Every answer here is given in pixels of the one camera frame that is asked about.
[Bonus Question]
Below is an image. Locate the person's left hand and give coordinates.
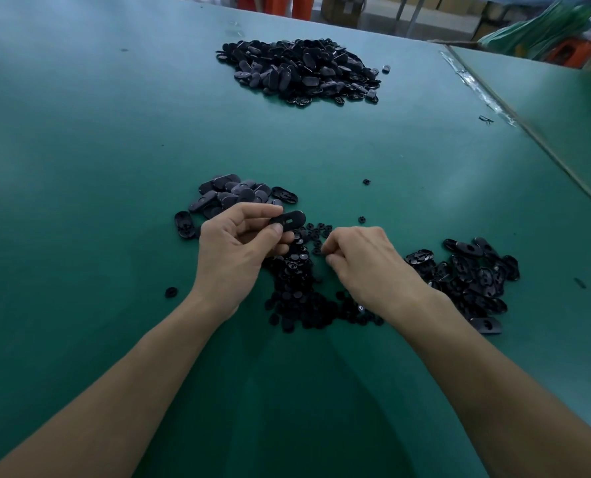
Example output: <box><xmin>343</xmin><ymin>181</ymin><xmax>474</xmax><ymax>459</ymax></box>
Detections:
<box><xmin>189</xmin><ymin>202</ymin><xmax>297</xmax><ymax>323</ymax></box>

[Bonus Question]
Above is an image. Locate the pile of small black buttons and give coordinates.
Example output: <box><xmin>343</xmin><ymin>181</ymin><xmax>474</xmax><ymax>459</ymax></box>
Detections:
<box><xmin>262</xmin><ymin>222</ymin><xmax>386</xmax><ymax>335</ymax></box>

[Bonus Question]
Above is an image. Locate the pile of black oval shells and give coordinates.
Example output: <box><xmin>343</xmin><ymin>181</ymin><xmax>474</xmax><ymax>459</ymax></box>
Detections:
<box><xmin>405</xmin><ymin>236</ymin><xmax>522</xmax><ymax>335</ymax></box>

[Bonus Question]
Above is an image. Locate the person's right hand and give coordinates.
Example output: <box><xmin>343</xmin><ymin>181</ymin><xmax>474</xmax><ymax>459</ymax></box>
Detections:
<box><xmin>320</xmin><ymin>226</ymin><xmax>438</xmax><ymax>329</ymax></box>

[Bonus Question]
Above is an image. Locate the person's left forearm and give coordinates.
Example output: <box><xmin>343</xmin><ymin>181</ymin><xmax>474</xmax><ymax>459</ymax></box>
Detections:
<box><xmin>0</xmin><ymin>291</ymin><xmax>227</xmax><ymax>478</ymax></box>

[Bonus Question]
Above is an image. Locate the person's right forearm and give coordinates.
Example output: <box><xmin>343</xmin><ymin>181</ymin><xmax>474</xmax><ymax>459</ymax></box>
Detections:
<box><xmin>400</xmin><ymin>298</ymin><xmax>591</xmax><ymax>478</ymax></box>

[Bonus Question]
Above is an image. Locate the green striped bag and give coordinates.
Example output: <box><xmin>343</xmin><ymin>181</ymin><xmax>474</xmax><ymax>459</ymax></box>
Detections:
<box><xmin>477</xmin><ymin>0</ymin><xmax>591</xmax><ymax>58</ymax></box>

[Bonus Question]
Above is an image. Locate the small open cardboard box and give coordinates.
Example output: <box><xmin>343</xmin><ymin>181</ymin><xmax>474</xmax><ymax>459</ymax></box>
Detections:
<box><xmin>321</xmin><ymin>0</ymin><xmax>367</xmax><ymax>28</ymax></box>

